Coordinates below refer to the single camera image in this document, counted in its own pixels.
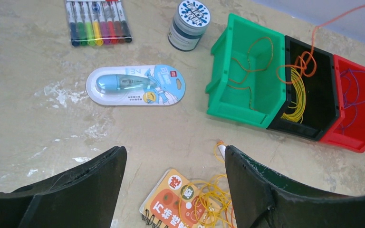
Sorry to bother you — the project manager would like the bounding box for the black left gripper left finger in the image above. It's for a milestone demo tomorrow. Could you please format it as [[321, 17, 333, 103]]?
[[0, 146, 127, 228]]

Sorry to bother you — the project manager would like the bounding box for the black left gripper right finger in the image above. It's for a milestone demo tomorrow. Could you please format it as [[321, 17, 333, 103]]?
[[225, 145, 365, 228]]

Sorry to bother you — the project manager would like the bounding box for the white orange marker pen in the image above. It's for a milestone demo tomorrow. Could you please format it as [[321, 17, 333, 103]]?
[[216, 141, 226, 160]]

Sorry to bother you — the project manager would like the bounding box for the orange spiral notebook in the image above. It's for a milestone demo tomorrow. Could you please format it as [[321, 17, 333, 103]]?
[[139, 168, 221, 228]]

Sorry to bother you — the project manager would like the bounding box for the green plastic bin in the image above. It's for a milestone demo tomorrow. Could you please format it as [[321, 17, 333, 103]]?
[[205, 14, 286, 129]]

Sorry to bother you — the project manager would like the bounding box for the red plastic bin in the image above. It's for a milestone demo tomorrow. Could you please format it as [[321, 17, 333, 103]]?
[[320, 55, 365, 153]]

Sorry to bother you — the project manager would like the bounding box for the correction tape blister pack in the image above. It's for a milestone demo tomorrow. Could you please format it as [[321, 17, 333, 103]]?
[[86, 64, 186, 106]]

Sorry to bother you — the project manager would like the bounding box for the black plastic bin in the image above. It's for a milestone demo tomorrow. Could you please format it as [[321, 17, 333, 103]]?
[[268, 48, 341, 141]]

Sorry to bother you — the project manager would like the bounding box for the marker pen set pack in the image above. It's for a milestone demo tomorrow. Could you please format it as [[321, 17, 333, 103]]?
[[65, 0, 133, 47]]

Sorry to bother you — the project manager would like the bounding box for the round paint jar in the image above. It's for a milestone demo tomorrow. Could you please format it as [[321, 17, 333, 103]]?
[[168, 0, 211, 52]]

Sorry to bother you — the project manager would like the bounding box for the coiled yellow cable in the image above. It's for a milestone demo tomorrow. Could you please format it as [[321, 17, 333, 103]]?
[[280, 66, 307, 124]]

